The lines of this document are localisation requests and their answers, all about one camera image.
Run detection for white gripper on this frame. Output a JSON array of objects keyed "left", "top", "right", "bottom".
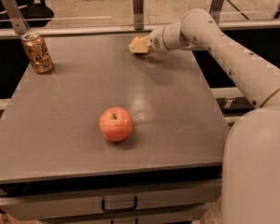
[{"left": 129, "top": 28, "right": 168, "bottom": 54}]

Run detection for black office chair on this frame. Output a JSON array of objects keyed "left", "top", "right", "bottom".
[{"left": 0, "top": 0, "right": 54, "bottom": 28}]

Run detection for red apple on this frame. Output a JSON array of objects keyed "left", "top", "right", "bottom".
[{"left": 99, "top": 106, "right": 133, "bottom": 143}]

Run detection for left metal bracket post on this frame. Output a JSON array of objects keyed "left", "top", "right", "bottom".
[{"left": 1, "top": 0, "right": 29, "bottom": 35}]

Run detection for orange soda can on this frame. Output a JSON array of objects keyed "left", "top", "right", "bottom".
[{"left": 21, "top": 32, "right": 53, "bottom": 74}]

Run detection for right metal bracket post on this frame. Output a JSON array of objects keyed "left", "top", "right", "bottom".
[{"left": 209, "top": 0, "right": 224, "bottom": 23}]

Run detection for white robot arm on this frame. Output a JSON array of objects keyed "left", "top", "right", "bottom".
[{"left": 129, "top": 8, "right": 280, "bottom": 224}]

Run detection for small orange fruit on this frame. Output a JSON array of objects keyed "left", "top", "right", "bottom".
[{"left": 132, "top": 36, "right": 143, "bottom": 44}]

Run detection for grey drawer with black handle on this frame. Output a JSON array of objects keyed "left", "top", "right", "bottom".
[{"left": 0, "top": 179, "right": 221, "bottom": 221}]

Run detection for lower grey drawer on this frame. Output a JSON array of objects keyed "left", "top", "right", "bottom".
[{"left": 37, "top": 204, "right": 206, "bottom": 224}]

